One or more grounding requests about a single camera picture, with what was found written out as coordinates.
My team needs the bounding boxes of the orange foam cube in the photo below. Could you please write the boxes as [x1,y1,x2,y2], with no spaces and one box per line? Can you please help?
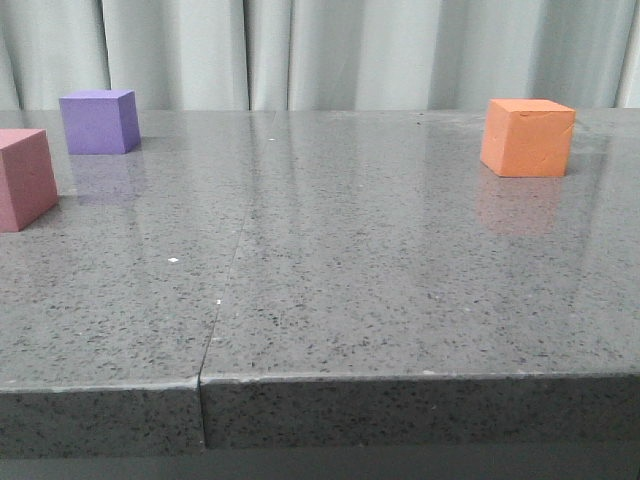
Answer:
[481,98,576,177]

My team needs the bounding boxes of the pale green curtain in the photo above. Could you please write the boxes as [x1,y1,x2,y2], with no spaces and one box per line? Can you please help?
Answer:
[1,1,639,110]

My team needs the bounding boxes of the purple foam cube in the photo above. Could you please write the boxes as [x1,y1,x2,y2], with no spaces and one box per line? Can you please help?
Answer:
[59,90,141,155]

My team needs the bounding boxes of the pink foam cube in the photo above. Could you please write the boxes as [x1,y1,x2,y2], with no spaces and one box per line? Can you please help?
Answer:
[1,129,58,233]

